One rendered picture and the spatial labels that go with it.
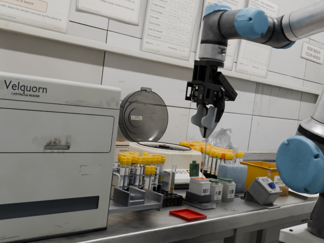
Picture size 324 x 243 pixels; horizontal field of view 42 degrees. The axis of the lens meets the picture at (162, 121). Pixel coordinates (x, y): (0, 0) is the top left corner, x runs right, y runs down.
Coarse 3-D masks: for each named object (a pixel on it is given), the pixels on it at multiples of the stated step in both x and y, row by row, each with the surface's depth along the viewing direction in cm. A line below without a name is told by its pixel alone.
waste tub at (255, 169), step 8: (248, 168) 149; (256, 168) 147; (264, 168) 144; (272, 168) 144; (248, 176) 149; (256, 176) 147; (264, 176) 144; (272, 176) 144; (248, 184) 149; (280, 184) 148
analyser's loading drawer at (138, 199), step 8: (120, 192) 97; (128, 192) 95; (136, 192) 100; (144, 192) 98; (152, 192) 104; (112, 200) 99; (120, 200) 97; (128, 200) 95; (136, 200) 97; (144, 200) 98; (152, 200) 104; (160, 200) 102; (112, 208) 92; (120, 208) 93; (128, 208) 95; (136, 208) 96; (144, 208) 99; (152, 208) 100; (160, 208) 102
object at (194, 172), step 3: (192, 162) 122; (195, 162) 123; (189, 165) 121; (192, 165) 122; (195, 165) 123; (198, 165) 124; (189, 168) 121; (192, 168) 122; (195, 168) 123; (198, 168) 124; (189, 171) 121; (192, 171) 122; (195, 171) 123; (198, 171) 124; (189, 174) 121; (192, 174) 122; (195, 174) 123; (198, 174) 124
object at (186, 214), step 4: (172, 212) 107; (176, 212) 109; (180, 212) 110; (184, 212) 111; (188, 212) 111; (192, 212) 111; (196, 212) 110; (176, 216) 106; (180, 216) 105; (184, 216) 104; (188, 216) 107; (192, 216) 107; (196, 216) 106; (200, 216) 106; (204, 216) 107; (188, 220) 103; (192, 220) 104
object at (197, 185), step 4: (196, 176) 123; (192, 180) 120; (196, 180) 119; (200, 180) 118; (204, 180) 120; (208, 180) 121; (192, 184) 120; (196, 184) 119; (200, 184) 118; (204, 184) 119; (208, 184) 120; (192, 188) 120; (196, 188) 119; (200, 188) 118; (204, 188) 119; (208, 188) 120; (196, 192) 119; (200, 192) 118; (204, 192) 119; (208, 192) 120
